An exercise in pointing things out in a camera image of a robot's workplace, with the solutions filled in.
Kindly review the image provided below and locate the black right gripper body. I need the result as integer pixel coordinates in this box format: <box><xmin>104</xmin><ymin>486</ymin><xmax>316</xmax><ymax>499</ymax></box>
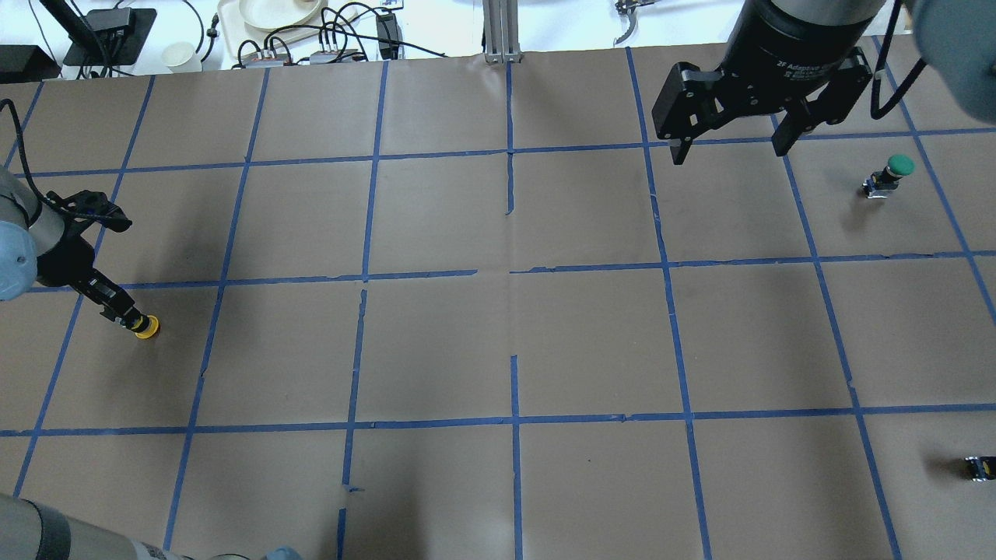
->
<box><xmin>720</xmin><ymin>1</ymin><xmax>872</xmax><ymax>116</ymax></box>

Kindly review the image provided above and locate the green push button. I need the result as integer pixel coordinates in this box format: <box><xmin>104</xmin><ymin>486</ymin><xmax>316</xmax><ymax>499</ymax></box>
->
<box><xmin>862</xmin><ymin>155</ymin><xmax>917</xmax><ymax>201</ymax></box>

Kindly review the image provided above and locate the aluminium frame post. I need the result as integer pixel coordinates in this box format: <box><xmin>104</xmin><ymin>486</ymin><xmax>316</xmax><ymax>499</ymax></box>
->
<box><xmin>482</xmin><ymin>0</ymin><xmax>523</xmax><ymax>65</ymax></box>

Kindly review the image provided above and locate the yellow push button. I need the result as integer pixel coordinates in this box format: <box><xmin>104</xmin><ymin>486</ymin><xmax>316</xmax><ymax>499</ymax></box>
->
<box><xmin>132</xmin><ymin>314</ymin><xmax>160</xmax><ymax>340</ymax></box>

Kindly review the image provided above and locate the beige tray with plate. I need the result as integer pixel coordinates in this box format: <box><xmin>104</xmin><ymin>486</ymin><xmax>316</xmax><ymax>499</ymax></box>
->
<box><xmin>216</xmin><ymin>1</ymin><xmax>358</xmax><ymax>57</ymax></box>

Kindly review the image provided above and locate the white paper cup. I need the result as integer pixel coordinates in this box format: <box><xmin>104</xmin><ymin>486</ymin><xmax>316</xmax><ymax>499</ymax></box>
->
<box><xmin>160</xmin><ymin>42</ymin><xmax>202</xmax><ymax>74</ymax></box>

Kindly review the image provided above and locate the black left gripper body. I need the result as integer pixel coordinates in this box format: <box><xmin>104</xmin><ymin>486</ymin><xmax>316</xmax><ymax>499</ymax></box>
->
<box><xmin>35</xmin><ymin>191</ymin><xmax>132</xmax><ymax>292</ymax></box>

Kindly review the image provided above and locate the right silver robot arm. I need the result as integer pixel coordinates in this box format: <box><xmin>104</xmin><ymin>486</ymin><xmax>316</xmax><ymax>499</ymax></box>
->
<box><xmin>651</xmin><ymin>1</ymin><xmax>994</xmax><ymax>164</ymax></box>

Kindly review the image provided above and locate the black camera stand base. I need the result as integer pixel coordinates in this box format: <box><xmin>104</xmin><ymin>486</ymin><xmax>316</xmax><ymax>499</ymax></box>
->
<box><xmin>60</xmin><ymin>7</ymin><xmax>159</xmax><ymax>67</ymax></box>

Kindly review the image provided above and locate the black power adapter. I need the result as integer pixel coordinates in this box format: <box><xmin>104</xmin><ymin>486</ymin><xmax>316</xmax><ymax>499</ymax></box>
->
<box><xmin>376</xmin><ymin>11</ymin><xmax>401</xmax><ymax>60</ymax></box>

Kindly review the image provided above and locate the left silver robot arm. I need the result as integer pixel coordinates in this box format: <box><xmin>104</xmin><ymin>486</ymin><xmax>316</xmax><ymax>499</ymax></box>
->
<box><xmin>1</xmin><ymin>169</ymin><xmax>160</xmax><ymax>339</ymax></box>

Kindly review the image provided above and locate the small black switch block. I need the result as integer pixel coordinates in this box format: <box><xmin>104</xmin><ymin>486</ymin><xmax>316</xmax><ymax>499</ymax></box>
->
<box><xmin>963</xmin><ymin>455</ymin><xmax>996</xmax><ymax>482</ymax></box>

